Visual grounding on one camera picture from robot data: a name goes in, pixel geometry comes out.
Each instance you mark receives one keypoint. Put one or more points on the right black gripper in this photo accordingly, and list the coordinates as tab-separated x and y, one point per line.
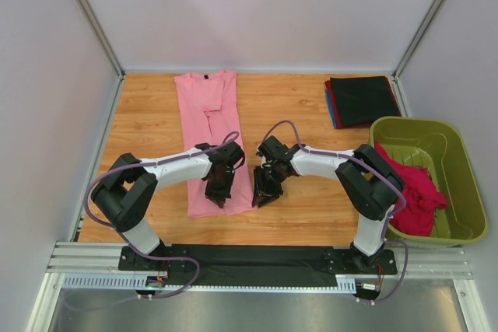
265	181

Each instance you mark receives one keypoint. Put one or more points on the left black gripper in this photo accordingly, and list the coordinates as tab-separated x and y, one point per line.
219	183

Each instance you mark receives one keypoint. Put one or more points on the pink t-shirt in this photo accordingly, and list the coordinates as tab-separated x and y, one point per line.
208	110

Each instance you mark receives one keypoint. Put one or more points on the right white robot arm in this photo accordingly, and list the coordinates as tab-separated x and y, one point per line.
371	184

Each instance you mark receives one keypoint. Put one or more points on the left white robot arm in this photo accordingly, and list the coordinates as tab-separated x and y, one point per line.
124	192

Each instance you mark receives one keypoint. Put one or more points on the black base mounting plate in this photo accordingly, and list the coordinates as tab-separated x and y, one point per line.
257	266

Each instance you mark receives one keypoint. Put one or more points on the folded blue t-shirt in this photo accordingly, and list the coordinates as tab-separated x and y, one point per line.
330	109

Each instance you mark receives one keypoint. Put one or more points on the magenta t-shirt in bin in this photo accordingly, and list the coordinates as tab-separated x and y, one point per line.
422	198

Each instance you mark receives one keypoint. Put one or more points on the olive green plastic bin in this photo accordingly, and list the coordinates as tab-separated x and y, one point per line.
437	147

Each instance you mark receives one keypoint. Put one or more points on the slotted grey cable duct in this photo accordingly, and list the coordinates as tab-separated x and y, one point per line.
139	282

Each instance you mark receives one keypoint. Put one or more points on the left aluminium frame post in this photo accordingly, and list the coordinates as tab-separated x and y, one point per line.
95	26

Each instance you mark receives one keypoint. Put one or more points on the aluminium frame post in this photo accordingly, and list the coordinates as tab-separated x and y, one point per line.
95	26
422	30

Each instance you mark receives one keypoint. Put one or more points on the right aluminium frame post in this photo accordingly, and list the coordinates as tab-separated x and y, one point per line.
422	30

